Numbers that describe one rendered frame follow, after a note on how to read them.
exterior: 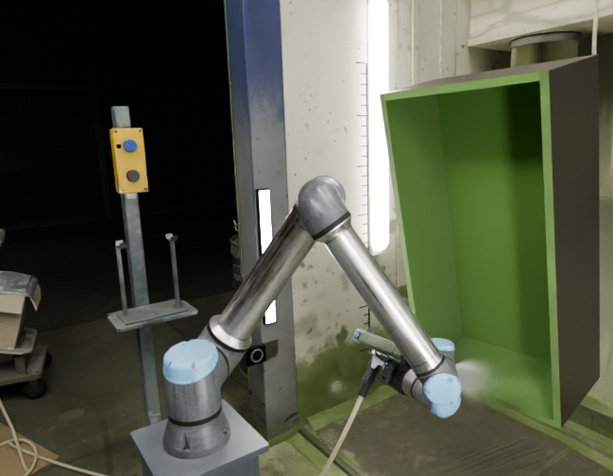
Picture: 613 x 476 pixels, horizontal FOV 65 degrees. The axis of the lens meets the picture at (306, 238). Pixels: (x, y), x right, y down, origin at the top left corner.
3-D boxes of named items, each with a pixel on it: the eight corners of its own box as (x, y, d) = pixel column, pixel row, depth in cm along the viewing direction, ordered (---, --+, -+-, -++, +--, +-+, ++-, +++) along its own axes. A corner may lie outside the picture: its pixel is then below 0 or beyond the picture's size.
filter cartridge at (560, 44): (570, 186, 286) (581, 38, 268) (573, 194, 254) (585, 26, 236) (504, 185, 302) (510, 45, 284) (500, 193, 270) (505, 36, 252)
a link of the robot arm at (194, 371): (157, 419, 131) (150, 360, 127) (184, 388, 147) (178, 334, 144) (210, 424, 128) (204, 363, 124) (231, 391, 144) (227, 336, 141)
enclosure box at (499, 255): (462, 335, 232) (435, 78, 194) (600, 377, 186) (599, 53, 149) (418, 372, 211) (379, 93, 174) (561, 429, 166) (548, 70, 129)
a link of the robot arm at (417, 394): (464, 384, 136) (463, 416, 138) (434, 367, 147) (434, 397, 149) (438, 393, 132) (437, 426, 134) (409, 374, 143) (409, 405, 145)
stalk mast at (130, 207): (161, 455, 233) (125, 107, 201) (165, 462, 228) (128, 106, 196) (149, 460, 229) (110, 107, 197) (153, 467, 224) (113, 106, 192)
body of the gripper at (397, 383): (375, 377, 159) (397, 393, 148) (385, 353, 159) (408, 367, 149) (391, 382, 163) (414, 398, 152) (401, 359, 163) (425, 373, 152)
